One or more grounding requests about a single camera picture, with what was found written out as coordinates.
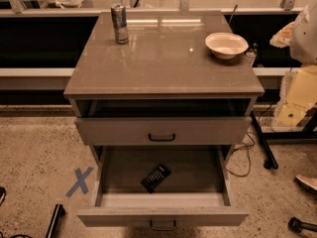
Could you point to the blue tape cross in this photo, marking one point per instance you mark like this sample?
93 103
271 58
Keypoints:
80 182

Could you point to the black table leg frame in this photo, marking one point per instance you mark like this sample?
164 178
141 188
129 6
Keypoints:
306 135

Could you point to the small clear bottle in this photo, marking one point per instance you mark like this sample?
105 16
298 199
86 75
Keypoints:
251 53

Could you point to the black caster wheel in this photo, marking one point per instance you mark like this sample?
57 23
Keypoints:
297 225

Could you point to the white bowl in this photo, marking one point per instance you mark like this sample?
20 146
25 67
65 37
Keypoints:
226 46

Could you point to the grey drawer cabinet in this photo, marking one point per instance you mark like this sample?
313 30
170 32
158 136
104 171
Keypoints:
164 71

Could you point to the silver blue drink can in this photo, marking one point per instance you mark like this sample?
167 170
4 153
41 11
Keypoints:
118 13

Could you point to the black drawer handle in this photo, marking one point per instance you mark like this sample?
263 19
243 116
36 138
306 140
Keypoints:
166 138
163 226

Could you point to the black bar on floor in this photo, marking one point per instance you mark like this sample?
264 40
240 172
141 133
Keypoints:
58 214

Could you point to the black middle drawer handle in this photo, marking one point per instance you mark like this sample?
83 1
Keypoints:
163 226

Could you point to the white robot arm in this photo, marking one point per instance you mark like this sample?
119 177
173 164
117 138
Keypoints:
298 92

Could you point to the black upper drawer handle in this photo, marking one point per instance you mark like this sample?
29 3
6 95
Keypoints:
166 138

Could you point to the open middle drawer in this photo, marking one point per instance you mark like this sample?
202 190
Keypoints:
196 193

